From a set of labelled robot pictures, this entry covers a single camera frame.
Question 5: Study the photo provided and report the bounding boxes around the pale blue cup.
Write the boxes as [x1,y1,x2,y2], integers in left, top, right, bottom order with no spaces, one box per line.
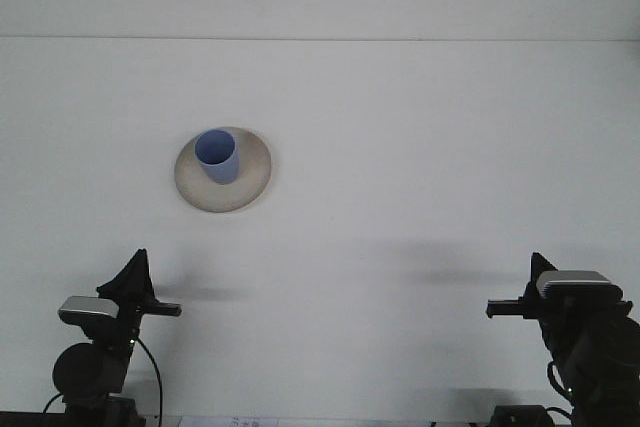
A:
[193,127,242,186]

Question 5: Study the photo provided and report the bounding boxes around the pale round plate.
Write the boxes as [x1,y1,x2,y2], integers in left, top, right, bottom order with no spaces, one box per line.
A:
[173,124,274,215]

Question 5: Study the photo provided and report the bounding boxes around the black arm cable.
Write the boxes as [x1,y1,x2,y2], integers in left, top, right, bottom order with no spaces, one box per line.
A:
[133,336,166,421]
[546,360,577,421]

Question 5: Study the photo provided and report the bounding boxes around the short curved black cable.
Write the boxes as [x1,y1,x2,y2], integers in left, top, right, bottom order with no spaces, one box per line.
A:
[41,392,67,416]

